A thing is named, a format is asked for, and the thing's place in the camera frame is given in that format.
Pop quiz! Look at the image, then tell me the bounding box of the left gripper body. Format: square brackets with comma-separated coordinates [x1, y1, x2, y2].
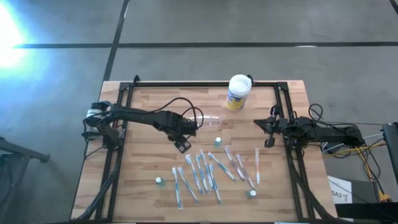
[164, 112, 198, 142]

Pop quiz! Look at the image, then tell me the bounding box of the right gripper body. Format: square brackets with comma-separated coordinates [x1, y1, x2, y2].
[264, 105, 290, 148]

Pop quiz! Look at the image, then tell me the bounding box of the blue toothbrush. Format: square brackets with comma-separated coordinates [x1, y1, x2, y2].
[195, 154, 210, 193]
[171, 166, 184, 210]
[185, 153, 203, 194]
[200, 149, 215, 190]
[208, 162, 223, 205]
[207, 151, 238, 182]
[177, 166, 200, 206]

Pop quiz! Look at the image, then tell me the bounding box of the clear acrylic organizer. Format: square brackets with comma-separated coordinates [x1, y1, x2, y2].
[190, 112, 225, 129]

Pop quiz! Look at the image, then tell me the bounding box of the purple toothbrush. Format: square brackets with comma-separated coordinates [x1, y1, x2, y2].
[235, 154, 256, 190]

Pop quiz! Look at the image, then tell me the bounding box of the maroon toothbrush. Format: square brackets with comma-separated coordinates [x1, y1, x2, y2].
[223, 146, 246, 181]

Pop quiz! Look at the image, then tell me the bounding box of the yellow wipes canister white lid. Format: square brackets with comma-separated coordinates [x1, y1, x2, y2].
[224, 73, 252, 112]

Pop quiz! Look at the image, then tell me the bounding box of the black power adapter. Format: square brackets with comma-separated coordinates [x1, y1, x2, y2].
[323, 142, 343, 154]

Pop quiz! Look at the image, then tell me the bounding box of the white paper sheet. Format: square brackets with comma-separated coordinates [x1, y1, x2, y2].
[327, 175, 354, 205]

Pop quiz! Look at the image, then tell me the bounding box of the grey box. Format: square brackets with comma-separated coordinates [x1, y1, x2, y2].
[351, 179, 379, 203]

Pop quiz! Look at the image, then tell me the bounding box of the black case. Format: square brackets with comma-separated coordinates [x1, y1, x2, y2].
[334, 201, 398, 224]

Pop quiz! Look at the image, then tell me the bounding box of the black metal stand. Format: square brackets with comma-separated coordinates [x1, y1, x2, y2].
[0, 136, 51, 224]

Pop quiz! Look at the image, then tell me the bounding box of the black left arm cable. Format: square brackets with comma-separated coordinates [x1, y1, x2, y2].
[148, 96, 205, 129]

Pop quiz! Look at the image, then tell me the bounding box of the black aluminium table frame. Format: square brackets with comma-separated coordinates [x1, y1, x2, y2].
[70, 74, 340, 224]

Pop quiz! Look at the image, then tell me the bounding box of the yellow floor cable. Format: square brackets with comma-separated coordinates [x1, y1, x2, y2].
[322, 141, 388, 197]

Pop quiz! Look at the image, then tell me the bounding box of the white floor cable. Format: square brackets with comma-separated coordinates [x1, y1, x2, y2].
[322, 133, 385, 153]

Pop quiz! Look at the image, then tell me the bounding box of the black floor cable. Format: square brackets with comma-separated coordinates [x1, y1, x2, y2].
[323, 120, 385, 187]

